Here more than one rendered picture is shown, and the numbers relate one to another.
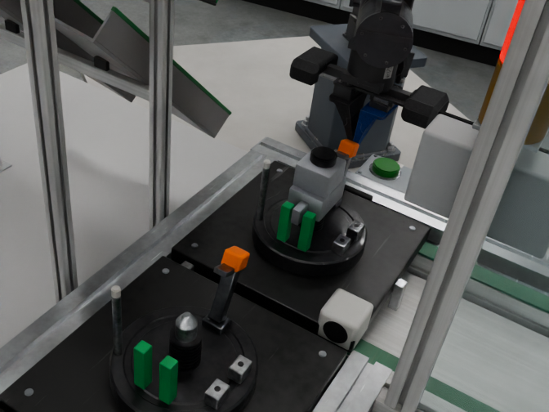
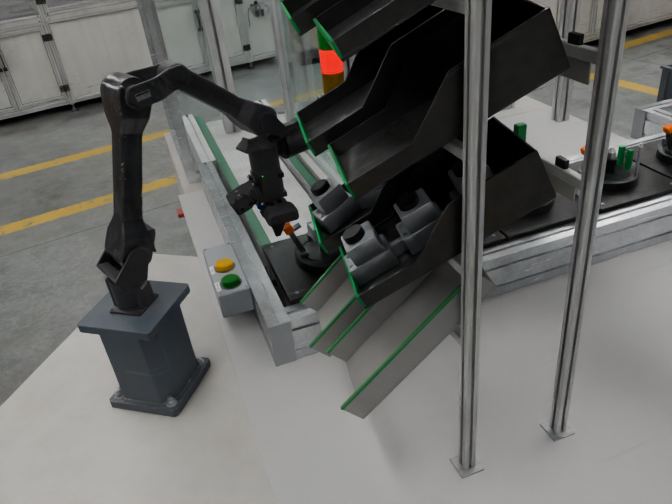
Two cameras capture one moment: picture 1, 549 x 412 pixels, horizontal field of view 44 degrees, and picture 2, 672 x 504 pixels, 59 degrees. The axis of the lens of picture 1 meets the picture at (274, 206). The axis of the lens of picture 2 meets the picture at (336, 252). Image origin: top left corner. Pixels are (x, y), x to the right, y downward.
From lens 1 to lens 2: 1.59 m
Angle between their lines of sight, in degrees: 98
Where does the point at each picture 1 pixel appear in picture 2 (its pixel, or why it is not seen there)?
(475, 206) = not seen: hidden behind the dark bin
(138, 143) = (324, 448)
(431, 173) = not seen: hidden behind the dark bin
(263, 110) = (172, 452)
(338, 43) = (161, 306)
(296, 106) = (136, 446)
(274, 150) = (277, 315)
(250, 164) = (304, 310)
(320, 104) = (178, 358)
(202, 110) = (330, 284)
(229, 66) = not seen: outside the picture
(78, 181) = (401, 421)
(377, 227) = (287, 251)
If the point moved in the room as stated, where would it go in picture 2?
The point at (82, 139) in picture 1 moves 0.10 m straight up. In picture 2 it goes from (370, 474) to (366, 431)
